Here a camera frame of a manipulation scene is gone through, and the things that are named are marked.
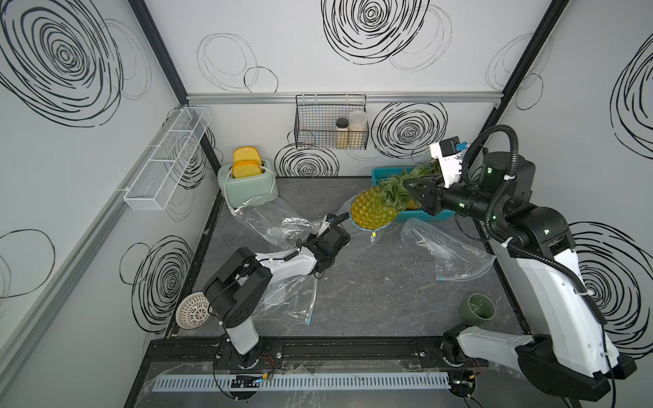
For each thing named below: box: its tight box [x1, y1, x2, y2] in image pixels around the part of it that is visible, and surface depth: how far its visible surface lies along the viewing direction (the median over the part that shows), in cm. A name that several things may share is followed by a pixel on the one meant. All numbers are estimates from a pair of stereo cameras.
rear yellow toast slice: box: [232, 146, 262, 165], surface depth 101 cm
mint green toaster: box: [216, 158, 279, 210], surface depth 102 cm
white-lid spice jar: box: [347, 109, 369, 150], surface depth 86 cm
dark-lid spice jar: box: [335, 117, 350, 149], surface depth 87 cm
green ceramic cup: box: [459, 293, 496, 325], surface depth 79 cm
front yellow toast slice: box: [232, 159, 263, 179], surface depth 99 cm
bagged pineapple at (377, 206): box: [351, 159, 440, 233], surface depth 63 cm
